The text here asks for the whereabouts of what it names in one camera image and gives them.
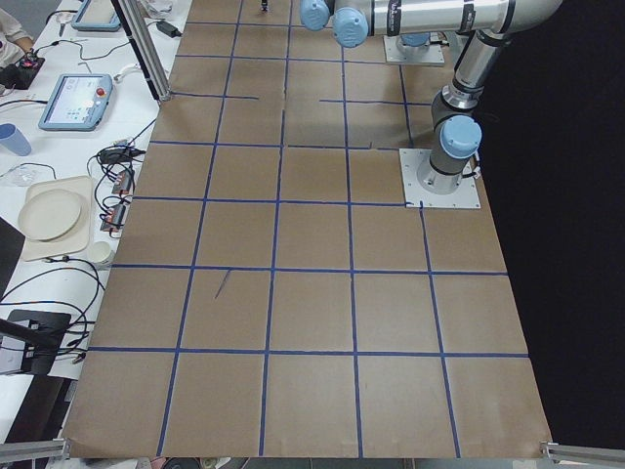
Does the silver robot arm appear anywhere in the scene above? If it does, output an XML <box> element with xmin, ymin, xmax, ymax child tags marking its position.
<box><xmin>300</xmin><ymin>0</ymin><xmax>561</xmax><ymax>195</ymax></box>
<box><xmin>396</xmin><ymin>32</ymin><xmax>432</xmax><ymax>55</ymax></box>

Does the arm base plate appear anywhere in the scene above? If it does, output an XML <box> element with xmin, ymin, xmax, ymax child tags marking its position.
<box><xmin>399</xmin><ymin>149</ymin><xmax>480</xmax><ymax>209</ymax></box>
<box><xmin>384</xmin><ymin>36</ymin><xmax>445</xmax><ymax>66</ymax></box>

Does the seated person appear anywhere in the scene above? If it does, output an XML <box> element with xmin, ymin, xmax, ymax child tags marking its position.
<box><xmin>0</xmin><ymin>9</ymin><xmax>34</xmax><ymax>68</ymax></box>

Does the usb hub box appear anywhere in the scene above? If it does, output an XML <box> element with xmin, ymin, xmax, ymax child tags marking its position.
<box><xmin>100</xmin><ymin>203</ymin><xmax>127</xmax><ymax>234</ymax></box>
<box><xmin>111</xmin><ymin>168</ymin><xmax>135</xmax><ymax>195</ymax></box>

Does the blue plastic cup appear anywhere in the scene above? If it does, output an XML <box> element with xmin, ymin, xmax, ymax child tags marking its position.
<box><xmin>0</xmin><ymin>123</ymin><xmax>31</xmax><ymax>156</ymax></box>

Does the black power adapter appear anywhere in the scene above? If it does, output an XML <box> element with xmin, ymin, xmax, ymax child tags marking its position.
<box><xmin>155</xmin><ymin>20</ymin><xmax>182</xmax><ymax>38</ymax></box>

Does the right teach pendant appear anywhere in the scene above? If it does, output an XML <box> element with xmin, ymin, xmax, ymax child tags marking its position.
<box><xmin>71</xmin><ymin>0</ymin><xmax>121</xmax><ymax>32</ymax></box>

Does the aluminium frame post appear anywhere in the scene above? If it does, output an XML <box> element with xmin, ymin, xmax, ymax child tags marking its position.
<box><xmin>111</xmin><ymin>0</ymin><xmax>171</xmax><ymax>102</ymax></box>

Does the beige round plate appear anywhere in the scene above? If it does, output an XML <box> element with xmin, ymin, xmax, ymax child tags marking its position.
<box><xmin>18</xmin><ymin>189</ymin><xmax>82</xmax><ymax>241</ymax></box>

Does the left teach pendant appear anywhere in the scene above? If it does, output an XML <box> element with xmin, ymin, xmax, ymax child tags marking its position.
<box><xmin>38</xmin><ymin>73</ymin><xmax>113</xmax><ymax>131</ymax></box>

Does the beige tray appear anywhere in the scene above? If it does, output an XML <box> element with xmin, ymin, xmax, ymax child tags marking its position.
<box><xmin>19</xmin><ymin>176</ymin><xmax>94</xmax><ymax>261</ymax></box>

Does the white paper cup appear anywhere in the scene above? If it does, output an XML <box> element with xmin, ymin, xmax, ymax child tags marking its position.
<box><xmin>87</xmin><ymin>241</ymin><xmax>115</xmax><ymax>270</ymax></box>

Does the teach pendant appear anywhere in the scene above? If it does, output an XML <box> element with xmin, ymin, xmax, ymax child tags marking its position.
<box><xmin>38</xmin><ymin>73</ymin><xmax>113</xmax><ymax>131</ymax></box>
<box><xmin>71</xmin><ymin>0</ymin><xmax>121</xmax><ymax>32</ymax></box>

